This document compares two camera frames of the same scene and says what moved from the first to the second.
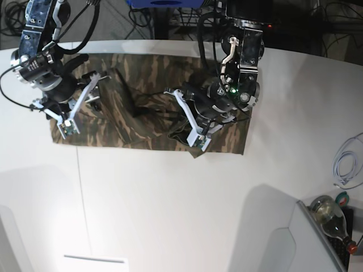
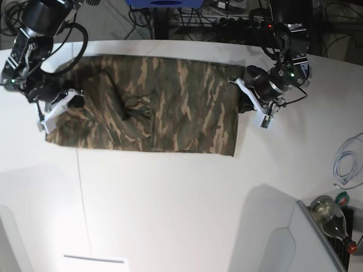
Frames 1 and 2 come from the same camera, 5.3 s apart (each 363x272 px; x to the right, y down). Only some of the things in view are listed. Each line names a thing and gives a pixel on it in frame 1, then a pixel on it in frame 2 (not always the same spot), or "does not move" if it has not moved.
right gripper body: [211, 103] to [268, 85]
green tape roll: [342, 198] does not move
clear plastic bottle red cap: [325, 209] does not move
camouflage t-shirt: [128, 100] does not move
